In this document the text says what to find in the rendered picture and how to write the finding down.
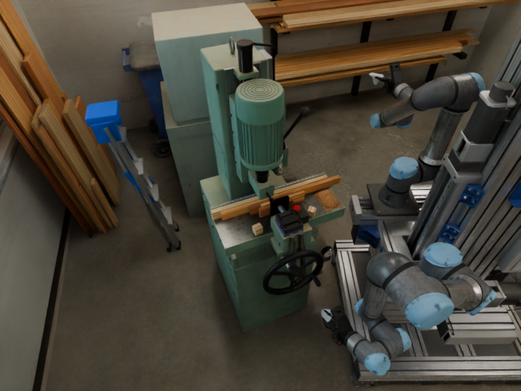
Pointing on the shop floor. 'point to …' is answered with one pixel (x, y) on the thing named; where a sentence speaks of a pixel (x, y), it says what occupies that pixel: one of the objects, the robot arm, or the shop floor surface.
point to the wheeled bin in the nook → (143, 59)
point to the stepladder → (131, 165)
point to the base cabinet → (244, 310)
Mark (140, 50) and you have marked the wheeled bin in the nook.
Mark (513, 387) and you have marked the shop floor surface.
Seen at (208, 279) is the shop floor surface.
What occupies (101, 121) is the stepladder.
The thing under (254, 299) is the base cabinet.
